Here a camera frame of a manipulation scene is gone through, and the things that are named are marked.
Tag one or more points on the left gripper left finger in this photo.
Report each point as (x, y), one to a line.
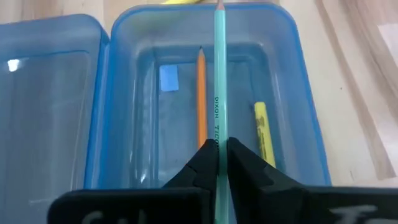
(174, 205)

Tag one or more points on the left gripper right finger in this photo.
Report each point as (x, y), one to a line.
(280, 202)

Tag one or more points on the yellow highlighter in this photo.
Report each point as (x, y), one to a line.
(263, 130)

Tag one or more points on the blue translucent plastic pencil box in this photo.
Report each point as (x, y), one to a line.
(124, 124)

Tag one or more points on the orange pencil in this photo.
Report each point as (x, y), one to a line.
(201, 99)

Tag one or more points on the blue eraser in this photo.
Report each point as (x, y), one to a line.
(169, 77)

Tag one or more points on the light teal Dixon pencil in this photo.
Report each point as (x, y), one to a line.
(220, 77)

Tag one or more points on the yellow-green notepad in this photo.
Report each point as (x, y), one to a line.
(182, 1)

